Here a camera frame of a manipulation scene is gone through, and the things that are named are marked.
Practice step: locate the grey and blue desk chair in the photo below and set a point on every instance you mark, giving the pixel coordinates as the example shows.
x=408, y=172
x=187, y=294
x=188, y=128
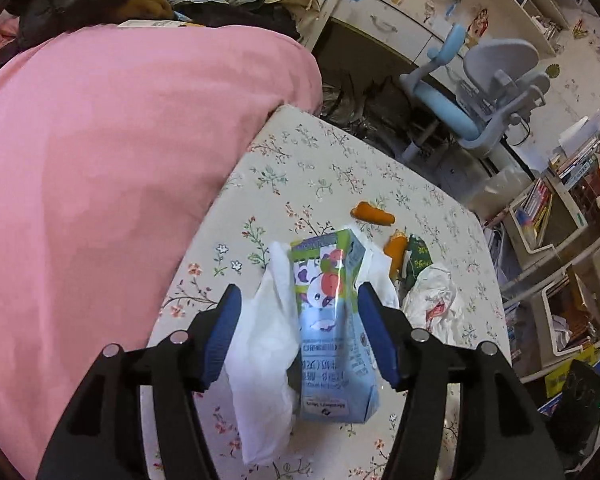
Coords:
x=490, y=67

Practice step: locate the white study desk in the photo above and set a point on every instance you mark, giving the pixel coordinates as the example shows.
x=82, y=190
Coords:
x=405, y=25

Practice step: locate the floral bed sheet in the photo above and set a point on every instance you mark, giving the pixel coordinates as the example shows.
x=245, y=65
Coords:
x=305, y=170

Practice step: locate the white book rack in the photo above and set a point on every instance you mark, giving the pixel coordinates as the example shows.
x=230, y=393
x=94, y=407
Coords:
x=545, y=320
x=535, y=210

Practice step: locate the white tissue paper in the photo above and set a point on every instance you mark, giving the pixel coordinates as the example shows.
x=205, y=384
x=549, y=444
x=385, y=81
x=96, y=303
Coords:
x=260, y=360

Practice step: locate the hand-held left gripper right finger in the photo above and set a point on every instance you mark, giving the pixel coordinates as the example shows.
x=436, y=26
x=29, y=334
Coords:
x=377, y=330

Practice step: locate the brown cloth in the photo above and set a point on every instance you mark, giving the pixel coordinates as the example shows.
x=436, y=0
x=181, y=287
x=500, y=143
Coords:
x=145, y=7

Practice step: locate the long orange carrot piece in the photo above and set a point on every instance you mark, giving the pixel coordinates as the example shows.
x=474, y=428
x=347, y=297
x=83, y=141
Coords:
x=395, y=252

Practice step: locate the green snack packet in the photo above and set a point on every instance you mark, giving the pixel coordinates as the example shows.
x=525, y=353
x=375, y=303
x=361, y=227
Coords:
x=420, y=257

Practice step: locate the pink blanket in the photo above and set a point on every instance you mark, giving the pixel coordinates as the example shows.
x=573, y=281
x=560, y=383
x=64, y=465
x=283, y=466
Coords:
x=105, y=185

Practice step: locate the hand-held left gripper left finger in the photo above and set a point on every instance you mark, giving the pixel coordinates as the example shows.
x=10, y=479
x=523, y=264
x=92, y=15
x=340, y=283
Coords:
x=222, y=330

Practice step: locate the blue cartoon milk carton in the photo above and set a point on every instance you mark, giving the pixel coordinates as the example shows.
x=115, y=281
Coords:
x=325, y=310

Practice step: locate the translucent plastic bin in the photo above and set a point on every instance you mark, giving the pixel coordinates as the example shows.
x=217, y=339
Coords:
x=500, y=192

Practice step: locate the short orange carrot piece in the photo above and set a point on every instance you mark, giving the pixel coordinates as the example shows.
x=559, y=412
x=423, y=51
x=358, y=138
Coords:
x=372, y=213

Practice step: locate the crumpled white plastic bag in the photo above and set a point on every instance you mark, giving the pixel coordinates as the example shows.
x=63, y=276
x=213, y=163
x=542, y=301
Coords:
x=437, y=300

